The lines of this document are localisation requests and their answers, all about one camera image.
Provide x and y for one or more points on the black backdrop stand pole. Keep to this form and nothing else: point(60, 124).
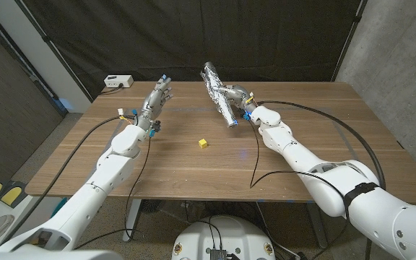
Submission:
point(54, 50)
point(349, 39)

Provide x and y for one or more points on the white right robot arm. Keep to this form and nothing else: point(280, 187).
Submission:
point(338, 180)

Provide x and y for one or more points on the aluminum foil roll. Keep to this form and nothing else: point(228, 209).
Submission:
point(219, 94)

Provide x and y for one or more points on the black backdrop curtain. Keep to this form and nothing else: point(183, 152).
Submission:
point(193, 36)

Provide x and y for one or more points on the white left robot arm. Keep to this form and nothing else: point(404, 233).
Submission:
point(85, 202)

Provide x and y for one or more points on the white power strip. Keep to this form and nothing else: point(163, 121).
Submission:
point(118, 81)

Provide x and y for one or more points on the grey table leg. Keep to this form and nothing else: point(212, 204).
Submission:
point(317, 224)
point(132, 216)

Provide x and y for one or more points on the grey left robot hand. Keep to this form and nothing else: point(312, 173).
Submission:
point(154, 103)

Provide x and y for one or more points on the small yellow block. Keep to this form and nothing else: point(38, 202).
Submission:
point(203, 143)

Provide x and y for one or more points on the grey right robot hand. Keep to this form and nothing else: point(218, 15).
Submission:
point(238, 94)

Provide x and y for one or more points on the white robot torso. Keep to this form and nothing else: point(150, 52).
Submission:
point(226, 234)

